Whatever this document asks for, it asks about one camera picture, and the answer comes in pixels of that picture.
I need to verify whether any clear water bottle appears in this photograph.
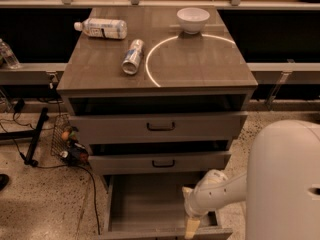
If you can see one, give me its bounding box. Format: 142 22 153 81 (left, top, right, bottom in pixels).
0 39 21 69

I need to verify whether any black floor stand left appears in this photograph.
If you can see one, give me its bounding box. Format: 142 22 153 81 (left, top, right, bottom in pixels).
0 108 49 167

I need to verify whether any white plastic bottle lying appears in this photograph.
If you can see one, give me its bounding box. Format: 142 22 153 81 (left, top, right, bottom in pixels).
74 18 127 40

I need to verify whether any wire basket with objects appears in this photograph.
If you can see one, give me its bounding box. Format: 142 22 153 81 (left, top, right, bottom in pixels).
51 115 89 166

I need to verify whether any black shoe tip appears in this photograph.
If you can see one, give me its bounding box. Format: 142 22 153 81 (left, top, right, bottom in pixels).
0 174 9 191

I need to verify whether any silver drink can lying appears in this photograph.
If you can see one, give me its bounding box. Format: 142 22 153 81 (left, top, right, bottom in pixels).
122 39 144 75

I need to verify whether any black power cable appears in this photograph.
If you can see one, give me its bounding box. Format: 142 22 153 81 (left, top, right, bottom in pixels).
0 98 101 236

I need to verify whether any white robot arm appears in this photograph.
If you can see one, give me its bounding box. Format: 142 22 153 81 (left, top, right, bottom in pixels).
182 120 320 240

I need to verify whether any grey wooden drawer cabinet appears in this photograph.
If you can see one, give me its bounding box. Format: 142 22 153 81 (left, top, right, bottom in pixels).
55 5 259 185

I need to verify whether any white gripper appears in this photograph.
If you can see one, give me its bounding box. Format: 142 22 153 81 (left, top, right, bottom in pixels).
182 170 228 240

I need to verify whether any white ceramic bowl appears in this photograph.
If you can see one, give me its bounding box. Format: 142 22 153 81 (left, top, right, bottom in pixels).
177 7 210 34

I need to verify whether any grey drawer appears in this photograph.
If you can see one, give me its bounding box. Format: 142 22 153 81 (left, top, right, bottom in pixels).
70 112 247 145
92 170 234 240
89 151 231 175

